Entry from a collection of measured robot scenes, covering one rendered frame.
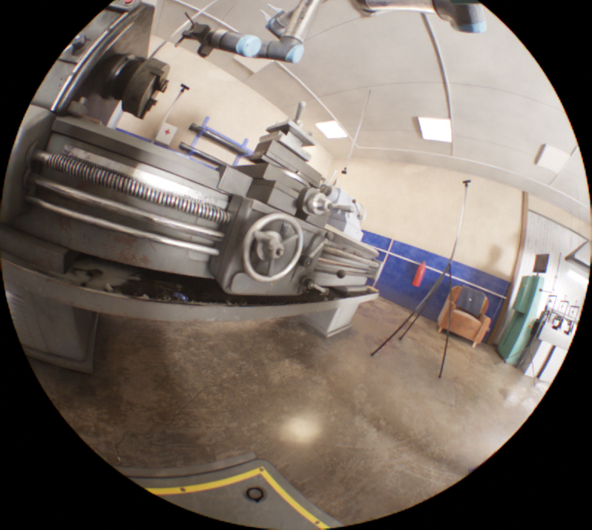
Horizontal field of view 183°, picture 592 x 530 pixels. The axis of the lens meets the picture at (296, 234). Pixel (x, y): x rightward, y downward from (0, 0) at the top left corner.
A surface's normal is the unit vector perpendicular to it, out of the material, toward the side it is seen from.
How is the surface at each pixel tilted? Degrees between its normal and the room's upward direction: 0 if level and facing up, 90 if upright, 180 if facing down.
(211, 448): 0
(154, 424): 0
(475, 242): 90
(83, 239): 90
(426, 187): 90
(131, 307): 90
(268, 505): 0
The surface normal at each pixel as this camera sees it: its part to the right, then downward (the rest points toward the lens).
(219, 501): 0.36, -0.93
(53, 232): 0.66, 0.28
